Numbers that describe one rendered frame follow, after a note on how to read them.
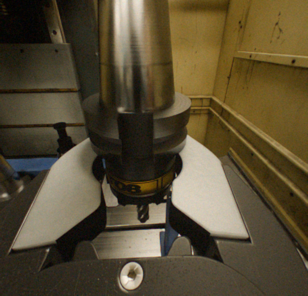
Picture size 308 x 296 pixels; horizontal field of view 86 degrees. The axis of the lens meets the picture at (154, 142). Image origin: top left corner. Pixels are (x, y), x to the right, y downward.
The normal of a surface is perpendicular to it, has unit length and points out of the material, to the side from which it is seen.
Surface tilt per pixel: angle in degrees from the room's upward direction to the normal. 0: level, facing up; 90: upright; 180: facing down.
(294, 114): 90
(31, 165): 0
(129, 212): 0
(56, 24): 90
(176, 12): 90
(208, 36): 90
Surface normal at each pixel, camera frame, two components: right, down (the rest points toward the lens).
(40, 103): 0.07, 0.51
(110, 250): 0.00, -0.86
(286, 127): -1.00, 0.03
